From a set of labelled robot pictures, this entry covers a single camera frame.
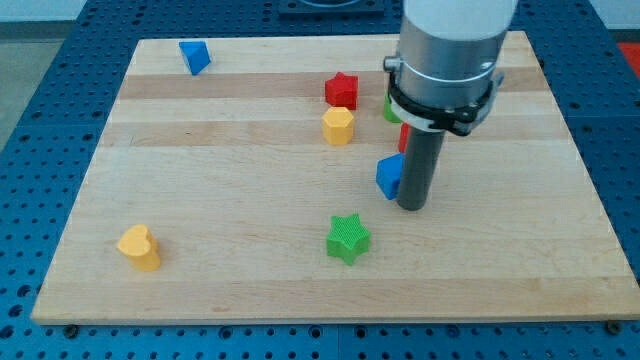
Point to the yellow heart block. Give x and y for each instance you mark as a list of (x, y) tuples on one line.
[(140, 248)]

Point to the blue triangular prism block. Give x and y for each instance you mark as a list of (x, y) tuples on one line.
[(196, 55)]

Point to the green star block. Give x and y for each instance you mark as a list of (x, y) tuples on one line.
[(347, 238)]

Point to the wooden board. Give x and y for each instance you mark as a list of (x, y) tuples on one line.
[(232, 175)]

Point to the blue cube block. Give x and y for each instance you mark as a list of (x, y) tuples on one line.
[(388, 175)]

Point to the yellow hexagon block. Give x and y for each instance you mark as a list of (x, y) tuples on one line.
[(338, 126)]

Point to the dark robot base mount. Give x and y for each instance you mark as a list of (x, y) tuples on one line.
[(295, 8)]

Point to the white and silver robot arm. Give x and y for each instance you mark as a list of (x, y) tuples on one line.
[(443, 79)]

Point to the red block behind rod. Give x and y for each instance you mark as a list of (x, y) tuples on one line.
[(403, 137)]

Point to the blue perforated table plate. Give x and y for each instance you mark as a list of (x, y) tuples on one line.
[(44, 161)]

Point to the red star block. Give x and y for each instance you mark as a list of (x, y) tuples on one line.
[(342, 91)]

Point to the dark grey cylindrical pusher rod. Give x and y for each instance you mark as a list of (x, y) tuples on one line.
[(420, 161)]

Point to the green block behind arm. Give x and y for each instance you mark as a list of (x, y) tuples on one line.
[(388, 113)]

